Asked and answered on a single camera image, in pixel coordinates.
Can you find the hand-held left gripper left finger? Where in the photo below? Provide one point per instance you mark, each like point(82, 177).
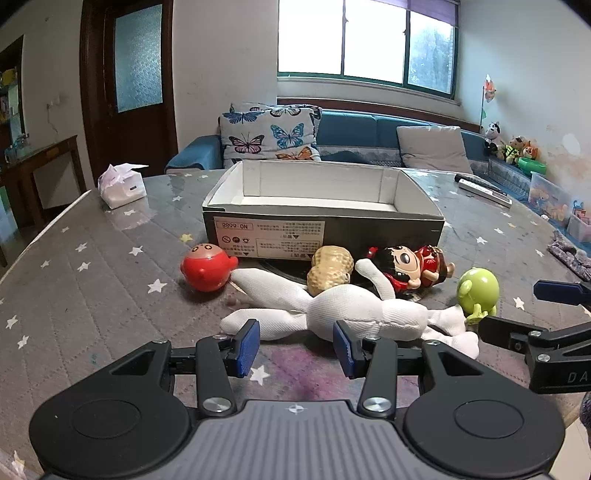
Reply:
point(247, 346)

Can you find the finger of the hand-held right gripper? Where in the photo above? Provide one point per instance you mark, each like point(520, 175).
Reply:
point(558, 291)
point(505, 328)

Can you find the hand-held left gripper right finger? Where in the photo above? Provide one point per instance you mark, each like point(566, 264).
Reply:
point(345, 349)

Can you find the white plush doll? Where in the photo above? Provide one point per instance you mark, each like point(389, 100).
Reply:
point(364, 309)

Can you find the green one-eyed monster toy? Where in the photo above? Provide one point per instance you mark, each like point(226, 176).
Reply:
point(478, 288)

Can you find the peanut toy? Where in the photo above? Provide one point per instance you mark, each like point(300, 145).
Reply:
point(328, 268)

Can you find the red round doll toy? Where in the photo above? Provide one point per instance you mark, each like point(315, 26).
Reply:
point(205, 270)

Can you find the red dressed girl figure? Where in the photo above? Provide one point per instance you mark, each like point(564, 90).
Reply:
point(406, 266)

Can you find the cardboard box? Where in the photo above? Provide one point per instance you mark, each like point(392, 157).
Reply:
point(286, 230)

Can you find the grey star print desktop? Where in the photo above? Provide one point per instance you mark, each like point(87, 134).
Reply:
point(92, 300)

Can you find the grey patterned cloth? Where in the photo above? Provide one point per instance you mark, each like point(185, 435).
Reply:
point(570, 258)

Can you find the clear plastic storage box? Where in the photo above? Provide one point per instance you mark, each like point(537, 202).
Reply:
point(549, 198)

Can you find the white remote control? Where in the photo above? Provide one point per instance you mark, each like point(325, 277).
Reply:
point(485, 192)

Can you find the green plastic bowl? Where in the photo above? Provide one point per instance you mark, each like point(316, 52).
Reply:
point(532, 165)

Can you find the orange plush toy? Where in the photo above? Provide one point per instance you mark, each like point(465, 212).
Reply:
point(530, 150)

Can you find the black remote control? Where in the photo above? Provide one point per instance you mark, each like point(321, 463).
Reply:
point(464, 177)

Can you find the yellow green plush toy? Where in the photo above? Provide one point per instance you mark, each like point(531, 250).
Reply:
point(511, 150)

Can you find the black white cow plush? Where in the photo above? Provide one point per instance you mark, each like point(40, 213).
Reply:
point(492, 136)

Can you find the grey pillow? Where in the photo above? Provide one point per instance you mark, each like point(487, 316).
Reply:
point(431, 147)

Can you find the white tissue pack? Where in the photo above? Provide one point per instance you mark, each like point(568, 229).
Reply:
point(122, 189)

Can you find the butterfly print pillow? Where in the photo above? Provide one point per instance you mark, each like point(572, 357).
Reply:
point(268, 134)

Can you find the colourful pinwheel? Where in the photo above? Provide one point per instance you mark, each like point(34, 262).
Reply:
point(488, 90)

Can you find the blue sofa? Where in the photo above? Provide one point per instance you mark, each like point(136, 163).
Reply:
point(351, 129)

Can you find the dark wooden door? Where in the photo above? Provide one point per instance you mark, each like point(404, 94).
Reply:
point(138, 134)

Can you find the dark wooden side table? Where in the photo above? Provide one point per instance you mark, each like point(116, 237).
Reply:
point(46, 154)

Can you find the green framed window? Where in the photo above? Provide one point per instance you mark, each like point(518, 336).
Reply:
point(369, 41)

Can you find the wooden display cabinet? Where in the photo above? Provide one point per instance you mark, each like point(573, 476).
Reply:
point(11, 92)

